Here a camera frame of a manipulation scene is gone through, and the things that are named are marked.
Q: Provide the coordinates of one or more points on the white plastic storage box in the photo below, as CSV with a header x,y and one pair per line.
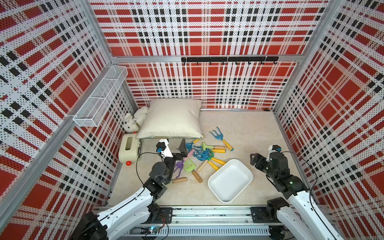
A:
x,y
230,180

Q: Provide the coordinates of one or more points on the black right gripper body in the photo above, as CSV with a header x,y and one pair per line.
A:
x,y
263,166

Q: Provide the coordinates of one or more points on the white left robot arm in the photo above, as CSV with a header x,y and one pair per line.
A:
x,y
140,207

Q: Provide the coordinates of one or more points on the dark green hoe wooden handle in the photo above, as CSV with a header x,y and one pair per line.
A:
x,y
179,180

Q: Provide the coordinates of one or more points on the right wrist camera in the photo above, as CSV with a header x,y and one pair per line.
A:
x,y
273,149

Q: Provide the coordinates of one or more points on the white plush toy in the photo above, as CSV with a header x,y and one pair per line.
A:
x,y
133,123

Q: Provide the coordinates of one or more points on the white wire mesh shelf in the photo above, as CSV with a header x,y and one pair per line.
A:
x,y
95,107

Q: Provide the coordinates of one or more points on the purple rake pink handle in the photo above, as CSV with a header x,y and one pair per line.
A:
x,y
180,165

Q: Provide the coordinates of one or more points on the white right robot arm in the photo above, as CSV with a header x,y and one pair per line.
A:
x,y
295,195

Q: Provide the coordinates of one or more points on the black wall hook rail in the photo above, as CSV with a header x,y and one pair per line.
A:
x,y
261,59

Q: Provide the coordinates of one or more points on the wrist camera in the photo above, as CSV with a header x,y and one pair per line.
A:
x,y
163,149
273,149

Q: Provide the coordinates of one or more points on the cream retro radio clock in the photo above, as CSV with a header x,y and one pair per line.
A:
x,y
130,149

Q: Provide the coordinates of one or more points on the cream pillow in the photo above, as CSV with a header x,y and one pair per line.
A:
x,y
172,118

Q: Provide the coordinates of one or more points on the green fork rake wooden handle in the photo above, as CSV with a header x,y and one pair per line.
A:
x,y
205,146

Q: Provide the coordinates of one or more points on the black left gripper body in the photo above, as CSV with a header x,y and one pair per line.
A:
x,y
169,162

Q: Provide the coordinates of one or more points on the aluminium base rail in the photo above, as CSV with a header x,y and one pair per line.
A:
x,y
213,221

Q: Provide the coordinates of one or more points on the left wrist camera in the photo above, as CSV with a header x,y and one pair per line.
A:
x,y
163,149

